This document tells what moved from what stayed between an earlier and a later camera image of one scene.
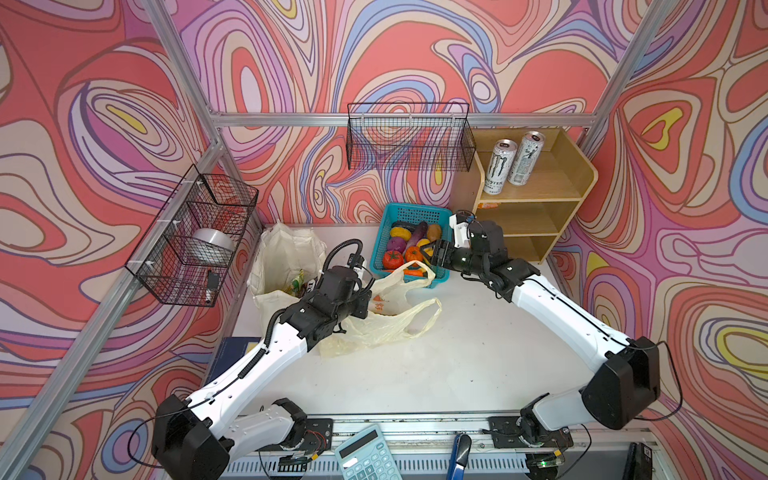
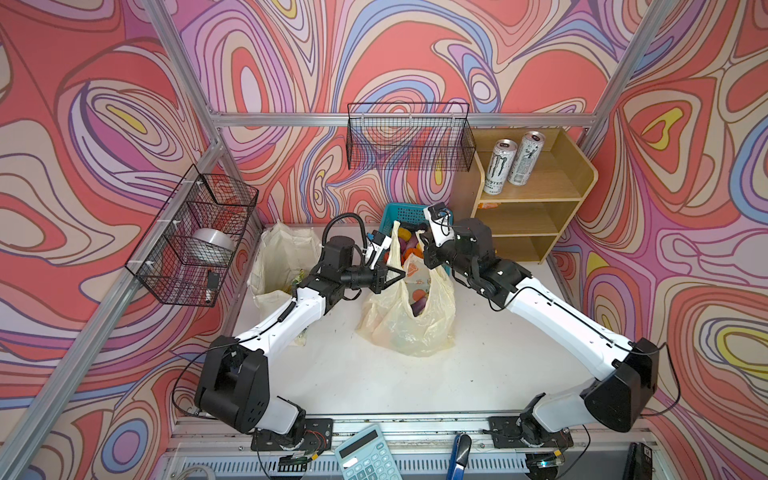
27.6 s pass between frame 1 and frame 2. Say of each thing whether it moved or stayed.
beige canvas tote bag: stayed
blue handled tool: stayed
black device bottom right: stayed
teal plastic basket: moved
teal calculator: stayed
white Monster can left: stayed
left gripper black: moved
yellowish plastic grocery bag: moved
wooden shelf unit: stayed
